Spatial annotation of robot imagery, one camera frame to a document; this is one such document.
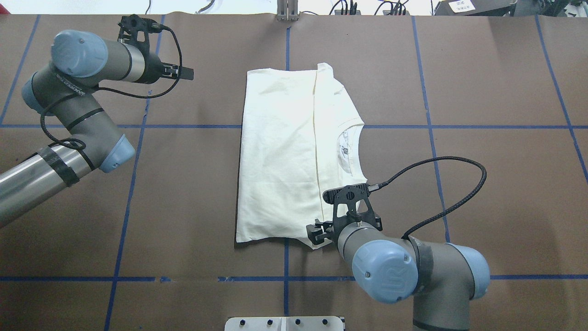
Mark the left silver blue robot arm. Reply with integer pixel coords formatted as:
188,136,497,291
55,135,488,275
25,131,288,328
0,14,194,228

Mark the aluminium frame post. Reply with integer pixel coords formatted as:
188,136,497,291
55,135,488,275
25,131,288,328
277,0,300,22

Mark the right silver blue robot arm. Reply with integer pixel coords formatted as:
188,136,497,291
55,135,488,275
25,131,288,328
306,183,491,331

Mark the far orange black power strip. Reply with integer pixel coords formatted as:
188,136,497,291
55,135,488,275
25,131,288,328
329,0,361,16

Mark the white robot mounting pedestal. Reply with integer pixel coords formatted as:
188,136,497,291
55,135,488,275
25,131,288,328
224,316,346,331

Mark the cream long-sleeve cat shirt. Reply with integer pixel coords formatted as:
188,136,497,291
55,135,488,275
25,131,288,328
236,63,366,250

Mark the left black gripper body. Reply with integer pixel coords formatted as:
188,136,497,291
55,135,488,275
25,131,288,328
118,15,178,84

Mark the dark box with label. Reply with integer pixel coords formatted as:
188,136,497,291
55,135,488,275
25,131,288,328
433,0,517,17

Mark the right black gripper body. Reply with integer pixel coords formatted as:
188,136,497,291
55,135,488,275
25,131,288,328
322,183,383,243

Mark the orange black power strip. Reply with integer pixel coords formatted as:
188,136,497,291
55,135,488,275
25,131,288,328
373,0,409,16
329,0,361,16

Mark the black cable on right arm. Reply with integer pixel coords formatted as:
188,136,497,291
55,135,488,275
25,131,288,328
367,156,487,240

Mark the near orange black power strip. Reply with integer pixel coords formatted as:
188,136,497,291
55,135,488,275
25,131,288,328
373,0,409,16

